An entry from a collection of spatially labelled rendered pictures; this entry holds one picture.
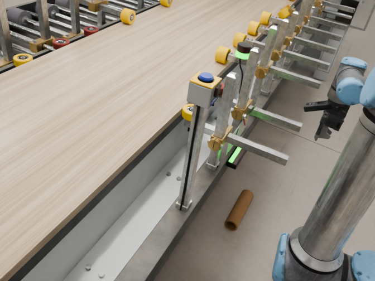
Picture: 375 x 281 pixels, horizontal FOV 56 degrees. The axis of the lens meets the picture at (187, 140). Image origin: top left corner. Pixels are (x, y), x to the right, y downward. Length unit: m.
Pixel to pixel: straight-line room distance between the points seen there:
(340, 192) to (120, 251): 0.74
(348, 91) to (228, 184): 1.34
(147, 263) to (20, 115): 0.69
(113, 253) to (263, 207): 1.33
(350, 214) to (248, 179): 1.66
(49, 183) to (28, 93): 0.51
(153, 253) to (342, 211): 0.58
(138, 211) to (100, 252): 0.22
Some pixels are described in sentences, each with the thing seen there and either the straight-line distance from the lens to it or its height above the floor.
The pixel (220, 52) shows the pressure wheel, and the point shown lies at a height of 0.96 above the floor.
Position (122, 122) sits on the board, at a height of 0.90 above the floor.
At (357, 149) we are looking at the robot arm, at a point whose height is 1.25.
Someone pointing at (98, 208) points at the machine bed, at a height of 0.78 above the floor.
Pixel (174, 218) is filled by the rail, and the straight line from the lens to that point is 1.27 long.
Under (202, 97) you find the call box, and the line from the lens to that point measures 0.98.
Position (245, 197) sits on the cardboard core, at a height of 0.08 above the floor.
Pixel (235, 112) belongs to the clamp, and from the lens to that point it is 1.56.
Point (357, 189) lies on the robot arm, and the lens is 0.88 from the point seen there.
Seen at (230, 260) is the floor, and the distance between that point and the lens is 2.08.
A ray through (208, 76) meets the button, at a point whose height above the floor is 1.23.
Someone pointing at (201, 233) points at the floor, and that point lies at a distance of 2.14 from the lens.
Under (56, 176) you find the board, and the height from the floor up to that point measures 0.90.
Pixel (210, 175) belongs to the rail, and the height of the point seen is 0.70.
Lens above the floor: 1.68
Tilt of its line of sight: 38 degrees down
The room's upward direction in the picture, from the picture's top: 9 degrees clockwise
